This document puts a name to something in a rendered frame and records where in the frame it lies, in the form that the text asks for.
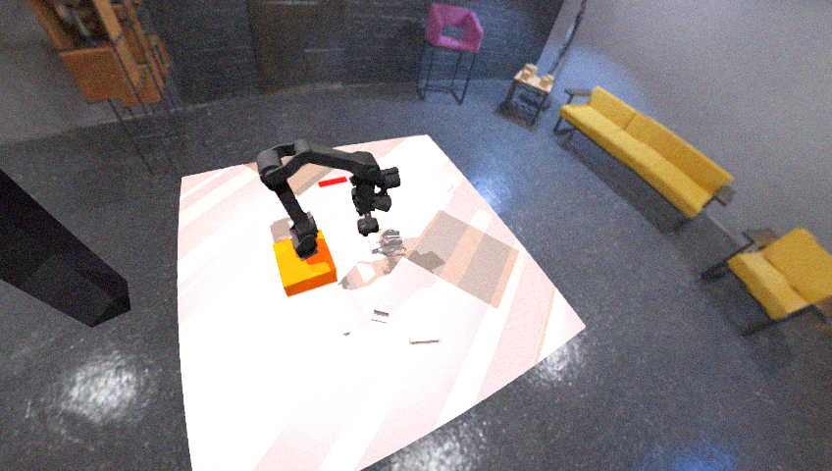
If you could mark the red flat bar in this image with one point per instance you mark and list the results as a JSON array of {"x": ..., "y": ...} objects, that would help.
[{"x": 340, "y": 180}]

